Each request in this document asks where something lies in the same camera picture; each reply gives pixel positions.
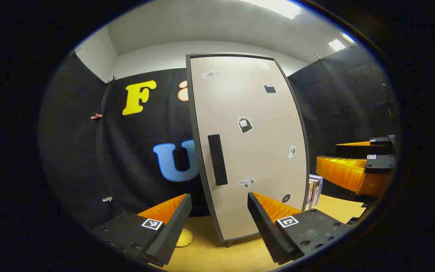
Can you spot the grey cabinet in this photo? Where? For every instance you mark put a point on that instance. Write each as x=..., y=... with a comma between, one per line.
x=307, y=158

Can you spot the beige cabinet door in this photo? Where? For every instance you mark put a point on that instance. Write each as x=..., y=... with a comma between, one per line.
x=263, y=158

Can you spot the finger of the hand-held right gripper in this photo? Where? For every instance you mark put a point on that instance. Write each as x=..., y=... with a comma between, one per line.
x=357, y=150
x=381, y=163

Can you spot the red clip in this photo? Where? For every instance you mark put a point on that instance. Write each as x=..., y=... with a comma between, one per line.
x=96, y=116

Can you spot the yellow round coaster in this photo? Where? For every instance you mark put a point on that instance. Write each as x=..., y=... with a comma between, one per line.
x=184, y=238

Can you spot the small ceiling light panel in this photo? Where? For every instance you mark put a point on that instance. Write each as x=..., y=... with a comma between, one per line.
x=336, y=44

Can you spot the black backdrop cloth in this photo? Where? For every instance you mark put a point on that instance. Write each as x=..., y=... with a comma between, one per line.
x=89, y=158

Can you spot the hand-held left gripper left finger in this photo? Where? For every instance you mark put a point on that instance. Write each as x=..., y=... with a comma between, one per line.
x=172, y=230

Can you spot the white clip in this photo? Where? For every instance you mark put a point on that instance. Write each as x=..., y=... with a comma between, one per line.
x=107, y=199

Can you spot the large ceiling light panel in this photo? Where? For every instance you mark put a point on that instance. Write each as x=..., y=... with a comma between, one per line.
x=278, y=8

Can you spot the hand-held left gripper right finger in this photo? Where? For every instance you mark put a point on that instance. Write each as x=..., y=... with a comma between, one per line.
x=264, y=226

